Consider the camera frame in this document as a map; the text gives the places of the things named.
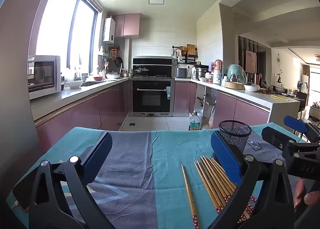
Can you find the red-tipped wooden chopstick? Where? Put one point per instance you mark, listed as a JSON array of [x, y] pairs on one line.
[[189, 194]]

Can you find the person's right hand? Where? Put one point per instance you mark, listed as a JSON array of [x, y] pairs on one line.
[[312, 197]]

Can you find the pink wall cabinet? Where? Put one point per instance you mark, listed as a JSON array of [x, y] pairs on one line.
[[126, 25]]

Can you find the black range hood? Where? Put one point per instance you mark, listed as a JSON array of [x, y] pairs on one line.
[[152, 62]]

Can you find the white bowl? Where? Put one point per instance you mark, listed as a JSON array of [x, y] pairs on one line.
[[74, 84]]

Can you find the white plastic bag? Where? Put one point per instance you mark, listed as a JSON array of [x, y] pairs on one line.
[[251, 87]]

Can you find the yellow flat packet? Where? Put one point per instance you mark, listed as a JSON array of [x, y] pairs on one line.
[[280, 96]]

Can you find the black built-in oven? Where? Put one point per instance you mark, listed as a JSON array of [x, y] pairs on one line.
[[150, 96]]

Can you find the steel stock pot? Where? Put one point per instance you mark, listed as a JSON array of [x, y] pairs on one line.
[[201, 73]]

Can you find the black chair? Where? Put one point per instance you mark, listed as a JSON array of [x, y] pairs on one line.
[[301, 101]]

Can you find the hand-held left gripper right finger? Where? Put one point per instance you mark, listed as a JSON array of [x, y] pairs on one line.
[[225, 156]]

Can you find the hanging black frying pan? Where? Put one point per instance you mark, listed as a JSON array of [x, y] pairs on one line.
[[119, 61]]

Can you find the bamboo steamer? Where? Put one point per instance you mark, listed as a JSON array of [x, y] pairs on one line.
[[233, 85]]

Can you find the black wall rack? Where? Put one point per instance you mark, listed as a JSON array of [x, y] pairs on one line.
[[186, 57]]

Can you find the white wall water heater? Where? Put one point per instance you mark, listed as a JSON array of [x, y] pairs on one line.
[[109, 30]]

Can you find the grey kitchen countertop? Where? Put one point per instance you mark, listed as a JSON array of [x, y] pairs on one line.
[[62, 96]]

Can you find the framed wall picture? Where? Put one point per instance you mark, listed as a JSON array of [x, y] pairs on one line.
[[250, 61]]

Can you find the pot with glass lid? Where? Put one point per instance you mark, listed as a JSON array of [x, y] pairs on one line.
[[141, 70]]

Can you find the black mesh holder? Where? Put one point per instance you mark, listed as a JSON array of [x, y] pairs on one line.
[[236, 133]]

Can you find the teal plastic-wrapped appliance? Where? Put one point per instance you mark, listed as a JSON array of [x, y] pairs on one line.
[[237, 72]]

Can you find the white kitchen countertop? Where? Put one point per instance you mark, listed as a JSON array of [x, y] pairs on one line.
[[282, 105]]

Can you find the standing fan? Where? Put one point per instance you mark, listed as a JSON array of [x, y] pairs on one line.
[[300, 85]]

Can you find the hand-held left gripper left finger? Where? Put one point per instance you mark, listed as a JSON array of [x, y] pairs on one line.
[[100, 153]]

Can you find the wooden cutting board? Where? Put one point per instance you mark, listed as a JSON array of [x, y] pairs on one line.
[[191, 49]]

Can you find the pink lower kitchen cabinets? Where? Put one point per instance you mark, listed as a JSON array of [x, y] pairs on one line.
[[250, 113], [82, 111]]

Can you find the wall clock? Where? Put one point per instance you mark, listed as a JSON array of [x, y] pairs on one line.
[[279, 59]]

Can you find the large kitchen window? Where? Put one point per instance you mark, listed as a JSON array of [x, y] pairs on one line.
[[57, 26]]

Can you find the pink kettle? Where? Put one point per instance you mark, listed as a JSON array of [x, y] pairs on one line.
[[218, 65]]

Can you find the teal grey printed tablecloth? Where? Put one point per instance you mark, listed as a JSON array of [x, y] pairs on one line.
[[155, 169]]

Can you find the black smartphone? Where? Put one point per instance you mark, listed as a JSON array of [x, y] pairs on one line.
[[21, 191]]

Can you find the cooking oil bottle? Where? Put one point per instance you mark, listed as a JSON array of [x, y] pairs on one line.
[[195, 122]]

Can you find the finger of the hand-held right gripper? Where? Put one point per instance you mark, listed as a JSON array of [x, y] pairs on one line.
[[275, 136], [296, 123]]

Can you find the bundle of wooden chopsticks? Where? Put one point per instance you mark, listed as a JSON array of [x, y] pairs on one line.
[[212, 179]]

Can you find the white microwave oven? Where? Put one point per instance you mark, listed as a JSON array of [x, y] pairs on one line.
[[43, 76]]

